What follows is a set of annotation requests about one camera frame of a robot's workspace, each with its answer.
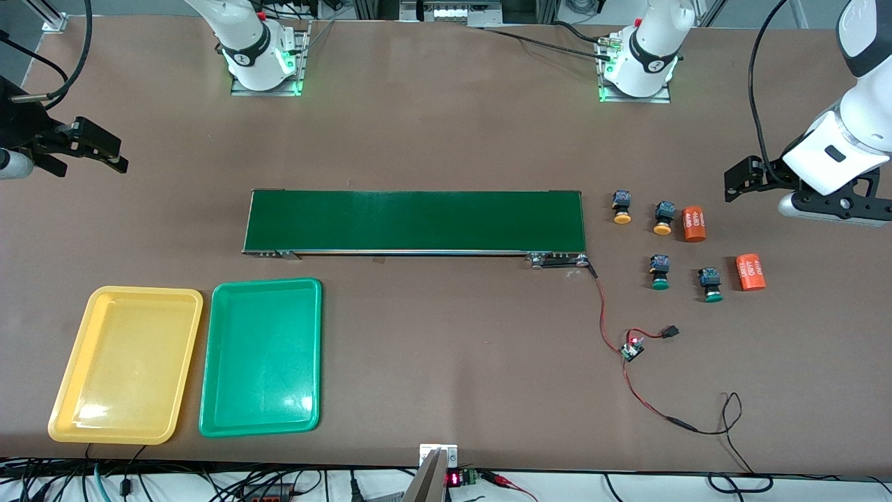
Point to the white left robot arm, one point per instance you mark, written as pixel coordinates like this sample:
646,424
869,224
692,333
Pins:
651,63

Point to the red digit display module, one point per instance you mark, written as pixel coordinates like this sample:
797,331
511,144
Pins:
454,479

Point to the red black power strip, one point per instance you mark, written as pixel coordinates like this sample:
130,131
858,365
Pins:
268,493

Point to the aluminium profile post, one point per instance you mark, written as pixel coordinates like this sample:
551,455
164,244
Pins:
54,21

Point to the red lead black plug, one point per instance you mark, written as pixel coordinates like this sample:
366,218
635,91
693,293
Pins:
670,332

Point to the yellow mushroom push button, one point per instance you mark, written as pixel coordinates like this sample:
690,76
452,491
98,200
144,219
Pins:
621,202
664,211

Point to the grey metal camera bracket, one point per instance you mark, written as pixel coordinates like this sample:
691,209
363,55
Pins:
435,481

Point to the green mushroom push button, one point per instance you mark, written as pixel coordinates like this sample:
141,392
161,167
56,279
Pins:
659,265
709,277

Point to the green plastic tray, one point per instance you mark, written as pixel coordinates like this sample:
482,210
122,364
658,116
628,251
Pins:
261,355

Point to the small black circuit board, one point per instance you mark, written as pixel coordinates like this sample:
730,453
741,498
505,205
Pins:
633,351

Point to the orange cylinder white print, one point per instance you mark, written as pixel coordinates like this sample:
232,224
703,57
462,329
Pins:
750,272
693,223

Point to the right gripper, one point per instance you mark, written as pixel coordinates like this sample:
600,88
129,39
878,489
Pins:
22,124

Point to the red clip lead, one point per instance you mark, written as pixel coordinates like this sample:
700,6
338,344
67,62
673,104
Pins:
498,479

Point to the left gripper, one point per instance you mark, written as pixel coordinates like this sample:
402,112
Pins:
772,173

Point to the black metal rack frame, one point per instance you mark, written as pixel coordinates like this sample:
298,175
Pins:
376,10

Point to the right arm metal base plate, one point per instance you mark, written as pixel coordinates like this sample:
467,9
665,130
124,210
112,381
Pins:
301,70

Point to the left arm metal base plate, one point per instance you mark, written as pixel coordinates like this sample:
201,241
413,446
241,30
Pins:
637,100

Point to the green conveyor belt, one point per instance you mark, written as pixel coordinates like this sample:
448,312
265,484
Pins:
418,219

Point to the yellow plastic tray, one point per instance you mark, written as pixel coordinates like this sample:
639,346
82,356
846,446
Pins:
125,362

